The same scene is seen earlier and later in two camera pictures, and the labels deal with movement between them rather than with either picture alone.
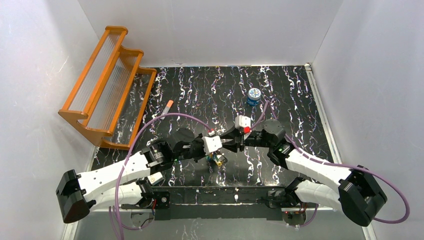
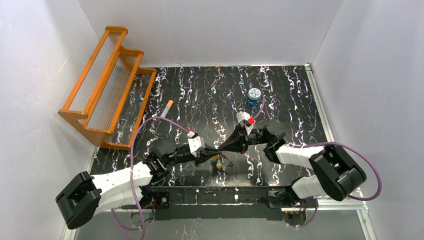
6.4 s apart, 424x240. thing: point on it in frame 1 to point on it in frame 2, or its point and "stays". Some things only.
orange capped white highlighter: (166, 109) stays
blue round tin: (254, 95) stays
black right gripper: (240, 141) stays
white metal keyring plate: (221, 156) to (230, 164)
